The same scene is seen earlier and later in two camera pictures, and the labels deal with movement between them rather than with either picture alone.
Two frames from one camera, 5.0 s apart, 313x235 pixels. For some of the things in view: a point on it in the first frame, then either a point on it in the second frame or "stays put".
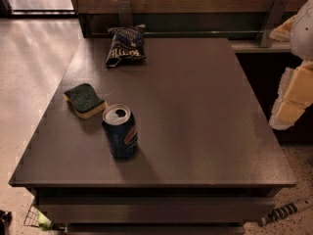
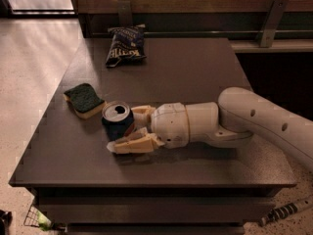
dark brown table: (207, 161) stays put
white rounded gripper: (303, 33) → (169, 124)
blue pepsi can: (122, 130) stays put
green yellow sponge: (84, 101) stays put
